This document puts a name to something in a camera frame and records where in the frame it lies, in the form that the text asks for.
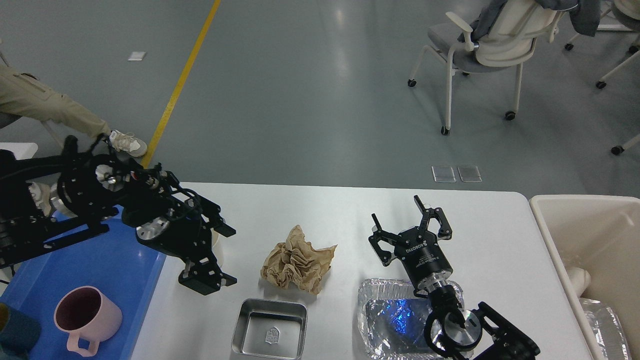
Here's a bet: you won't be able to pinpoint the white cup in bin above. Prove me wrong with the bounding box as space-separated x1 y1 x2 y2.
566 266 592 297

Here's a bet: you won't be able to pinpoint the white office chair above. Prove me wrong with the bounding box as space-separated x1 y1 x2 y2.
407 0 565 136

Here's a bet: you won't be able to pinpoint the teal cylinder object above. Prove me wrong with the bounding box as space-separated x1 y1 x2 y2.
0 302 42 360

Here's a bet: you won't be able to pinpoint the cream paper cup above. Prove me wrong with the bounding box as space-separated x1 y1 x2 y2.
210 228 224 268

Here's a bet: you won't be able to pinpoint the grey jacket on chair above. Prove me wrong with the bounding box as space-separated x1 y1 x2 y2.
470 0 601 43

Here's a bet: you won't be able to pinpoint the person in black sweater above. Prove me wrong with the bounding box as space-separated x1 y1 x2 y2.
0 64 147 158

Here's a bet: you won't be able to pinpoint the beige plastic bin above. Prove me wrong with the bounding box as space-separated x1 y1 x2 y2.
529 194 640 360

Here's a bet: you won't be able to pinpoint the pink mug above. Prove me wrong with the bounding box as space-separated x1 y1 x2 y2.
53 285 123 358

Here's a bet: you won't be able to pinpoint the white side table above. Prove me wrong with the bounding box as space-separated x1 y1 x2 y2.
0 142 39 160

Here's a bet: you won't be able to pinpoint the floor outlet plates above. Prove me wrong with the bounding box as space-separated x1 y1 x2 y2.
430 165 483 183

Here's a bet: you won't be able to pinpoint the square steel tray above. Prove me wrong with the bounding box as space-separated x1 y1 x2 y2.
231 298 307 360

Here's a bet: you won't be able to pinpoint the crumpled brown paper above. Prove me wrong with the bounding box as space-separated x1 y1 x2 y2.
259 224 338 296

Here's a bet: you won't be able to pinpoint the blue plastic tray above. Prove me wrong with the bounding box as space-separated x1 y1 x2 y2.
1 218 166 360

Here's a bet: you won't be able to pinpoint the foil tray in bin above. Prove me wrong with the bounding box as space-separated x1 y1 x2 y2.
579 297 632 360

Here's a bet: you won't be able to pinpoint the aluminium foil tray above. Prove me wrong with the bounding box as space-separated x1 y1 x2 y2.
358 278 443 360

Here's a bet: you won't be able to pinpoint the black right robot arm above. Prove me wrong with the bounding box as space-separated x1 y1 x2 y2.
368 195 541 360

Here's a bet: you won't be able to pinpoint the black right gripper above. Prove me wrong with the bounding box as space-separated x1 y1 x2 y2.
368 195 454 292

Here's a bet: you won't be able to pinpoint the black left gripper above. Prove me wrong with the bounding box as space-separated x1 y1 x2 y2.
135 189 238 296

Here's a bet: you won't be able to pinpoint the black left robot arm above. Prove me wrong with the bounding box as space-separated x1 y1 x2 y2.
0 136 237 296

